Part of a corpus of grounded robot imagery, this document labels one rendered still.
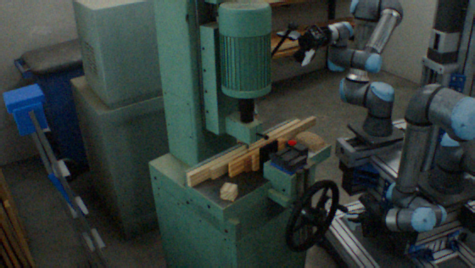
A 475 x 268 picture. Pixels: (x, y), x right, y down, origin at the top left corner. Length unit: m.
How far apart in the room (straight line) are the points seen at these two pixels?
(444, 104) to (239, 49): 0.66
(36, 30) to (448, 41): 2.88
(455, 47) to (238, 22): 0.91
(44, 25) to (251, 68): 2.38
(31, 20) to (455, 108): 3.02
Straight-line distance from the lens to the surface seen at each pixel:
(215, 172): 1.56
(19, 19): 3.50
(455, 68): 1.83
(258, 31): 1.38
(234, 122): 1.59
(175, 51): 1.63
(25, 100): 1.85
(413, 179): 1.48
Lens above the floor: 1.80
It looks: 29 degrees down
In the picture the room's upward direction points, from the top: 2 degrees counter-clockwise
